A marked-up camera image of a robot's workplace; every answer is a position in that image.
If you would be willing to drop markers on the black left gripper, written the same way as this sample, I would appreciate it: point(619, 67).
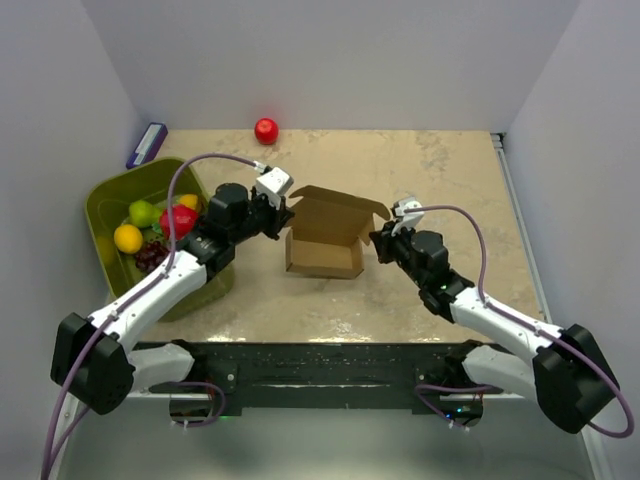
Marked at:
point(280, 217)

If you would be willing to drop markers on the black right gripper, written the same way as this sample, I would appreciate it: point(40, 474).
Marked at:
point(383, 240)

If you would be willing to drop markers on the brown cardboard paper box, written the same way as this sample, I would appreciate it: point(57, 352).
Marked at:
point(328, 232)

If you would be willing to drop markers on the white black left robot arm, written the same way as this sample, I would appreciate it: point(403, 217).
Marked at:
point(95, 358)

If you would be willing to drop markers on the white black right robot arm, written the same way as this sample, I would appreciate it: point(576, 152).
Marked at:
point(562, 370)

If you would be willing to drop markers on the purple white small box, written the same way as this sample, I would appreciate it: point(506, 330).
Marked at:
point(148, 146)

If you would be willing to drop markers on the small orange fruit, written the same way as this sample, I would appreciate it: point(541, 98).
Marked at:
point(191, 201)

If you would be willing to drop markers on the red dragon fruit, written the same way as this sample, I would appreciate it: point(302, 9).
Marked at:
point(184, 220)

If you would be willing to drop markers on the red apple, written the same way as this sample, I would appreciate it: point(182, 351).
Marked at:
point(266, 131)

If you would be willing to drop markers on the dark purple grapes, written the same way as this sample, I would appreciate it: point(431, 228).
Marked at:
point(150, 256)

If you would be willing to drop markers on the green pear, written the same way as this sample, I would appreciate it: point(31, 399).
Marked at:
point(143, 214)

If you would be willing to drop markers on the olive green plastic bin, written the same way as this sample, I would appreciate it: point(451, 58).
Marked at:
point(106, 208)

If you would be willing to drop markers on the yellow lemon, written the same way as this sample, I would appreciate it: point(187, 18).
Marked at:
point(128, 239)

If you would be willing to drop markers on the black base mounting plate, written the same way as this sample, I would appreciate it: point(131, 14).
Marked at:
point(418, 377)

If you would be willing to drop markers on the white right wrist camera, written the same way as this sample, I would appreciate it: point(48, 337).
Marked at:
point(407, 213)

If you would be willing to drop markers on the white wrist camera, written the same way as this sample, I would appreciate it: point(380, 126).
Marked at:
point(407, 213)
point(274, 185)

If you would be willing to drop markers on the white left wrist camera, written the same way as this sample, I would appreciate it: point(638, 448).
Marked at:
point(274, 185)

